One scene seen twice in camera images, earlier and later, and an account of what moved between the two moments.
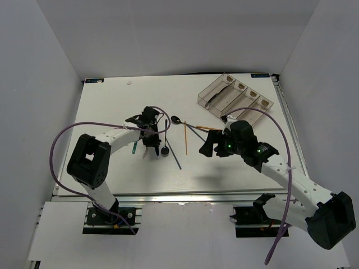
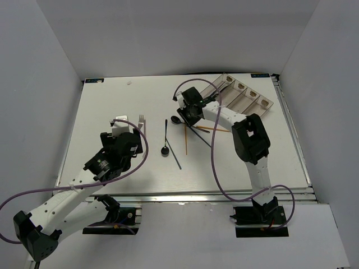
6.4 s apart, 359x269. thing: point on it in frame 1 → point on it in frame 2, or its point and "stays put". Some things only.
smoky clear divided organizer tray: (227, 94) stays put
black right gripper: (215, 137) → (182, 113)
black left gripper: (155, 141) → (108, 140)
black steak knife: (215, 96) stays put
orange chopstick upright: (185, 122) stays put
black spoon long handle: (165, 150) stays put
